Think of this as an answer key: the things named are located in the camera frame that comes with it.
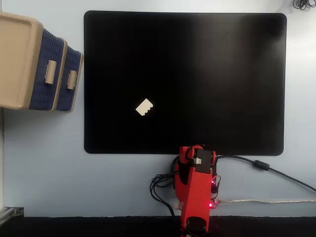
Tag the small controller circuit board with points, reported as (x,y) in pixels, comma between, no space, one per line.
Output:
(213,204)

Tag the green rubber band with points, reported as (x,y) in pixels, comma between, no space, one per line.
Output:
(76,78)

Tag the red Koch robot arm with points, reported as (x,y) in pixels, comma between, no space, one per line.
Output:
(195,192)

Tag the white toy brick block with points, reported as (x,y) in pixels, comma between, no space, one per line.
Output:
(144,107)

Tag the black rectangular table mat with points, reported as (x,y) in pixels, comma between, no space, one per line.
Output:
(209,81)

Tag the beige plastic drawer cabinet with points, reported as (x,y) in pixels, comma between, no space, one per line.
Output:
(14,61)

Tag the black backdrop cloth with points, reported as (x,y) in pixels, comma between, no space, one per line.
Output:
(86,227)

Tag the aluminium frame profile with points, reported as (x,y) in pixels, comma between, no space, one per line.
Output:
(11,212)

